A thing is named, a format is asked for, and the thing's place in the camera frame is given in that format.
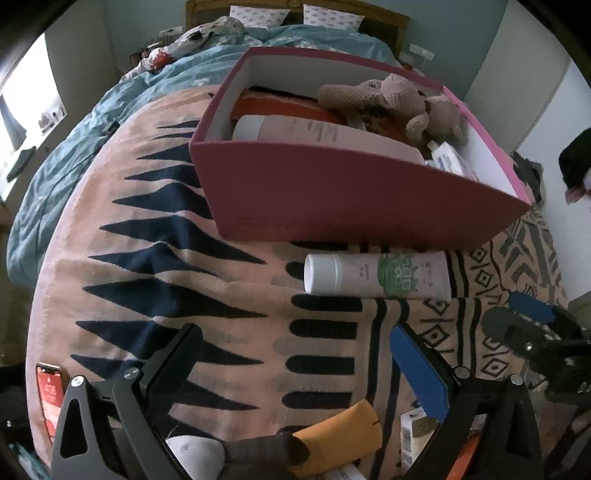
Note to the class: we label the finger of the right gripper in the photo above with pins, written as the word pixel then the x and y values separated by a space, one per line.
pixel 536 310
pixel 510 329

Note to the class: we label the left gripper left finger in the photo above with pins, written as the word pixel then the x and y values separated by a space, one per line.
pixel 165 372

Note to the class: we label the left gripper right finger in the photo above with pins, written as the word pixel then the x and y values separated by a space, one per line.
pixel 427 372

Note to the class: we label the small beige product box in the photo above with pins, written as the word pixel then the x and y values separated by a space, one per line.
pixel 417 429

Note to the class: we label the orange lotion tube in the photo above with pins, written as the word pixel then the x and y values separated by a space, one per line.
pixel 340 440

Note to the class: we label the white green-print lotion tube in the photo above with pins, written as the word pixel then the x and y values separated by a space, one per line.
pixel 385 275

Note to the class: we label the brown knitted plush toy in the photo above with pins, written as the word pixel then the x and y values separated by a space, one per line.
pixel 267 457

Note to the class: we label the red smartphone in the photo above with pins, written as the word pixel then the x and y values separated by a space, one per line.
pixel 52 384

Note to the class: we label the lilac hoodie on hook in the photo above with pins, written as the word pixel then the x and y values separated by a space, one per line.
pixel 574 195

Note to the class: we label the peach black patterned blanket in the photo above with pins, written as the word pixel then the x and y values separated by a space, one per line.
pixel 135 256

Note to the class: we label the black garment on hook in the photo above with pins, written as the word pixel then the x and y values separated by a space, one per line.
pixel 575 160

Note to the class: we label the small white cream tube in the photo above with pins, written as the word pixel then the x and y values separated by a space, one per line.
pixel 444 157

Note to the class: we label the pink knitted teddy bear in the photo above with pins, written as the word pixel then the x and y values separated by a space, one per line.
pixel 423 117

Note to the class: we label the pink cardboard box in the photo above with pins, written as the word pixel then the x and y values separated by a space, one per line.
pixel 280 192

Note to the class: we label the pink lotion tube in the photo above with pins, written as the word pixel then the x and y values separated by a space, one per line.
pixel 301 131

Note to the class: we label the orange cloth in box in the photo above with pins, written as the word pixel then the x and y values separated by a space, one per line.
pixel 263 103

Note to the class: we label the wooden headboard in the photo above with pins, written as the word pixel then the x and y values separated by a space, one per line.
pixel 381 23

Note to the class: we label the blue floral duvet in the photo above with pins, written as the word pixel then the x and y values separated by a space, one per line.
pixel 54 181

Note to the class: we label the right patterned pillow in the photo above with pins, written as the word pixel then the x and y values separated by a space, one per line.
pixel 329 18

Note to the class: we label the patterned pillow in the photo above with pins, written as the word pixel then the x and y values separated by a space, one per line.
pixel 256 17
pixel 329 18

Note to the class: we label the floral cloth near pillows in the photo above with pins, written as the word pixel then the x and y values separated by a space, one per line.
pixel 188 42

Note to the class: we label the left patterned pillow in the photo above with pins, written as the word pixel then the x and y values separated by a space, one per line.
pixel 256 17

